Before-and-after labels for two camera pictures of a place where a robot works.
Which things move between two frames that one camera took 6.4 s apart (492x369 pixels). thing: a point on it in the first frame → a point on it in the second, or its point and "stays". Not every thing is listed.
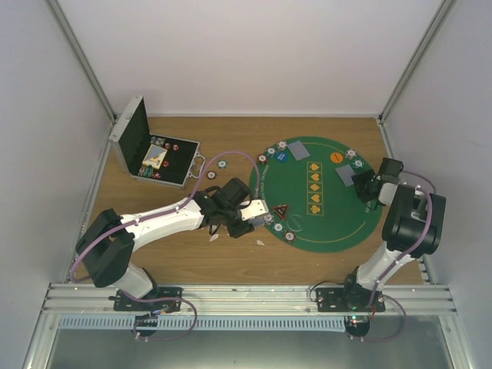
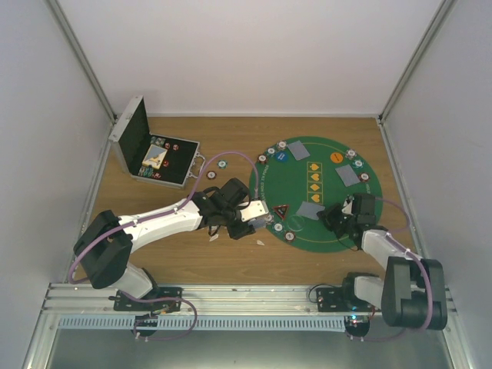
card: (346, 174) stays
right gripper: (357, 179) → (327, 217)
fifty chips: (358, 163) stays
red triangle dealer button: (281, 211) stays
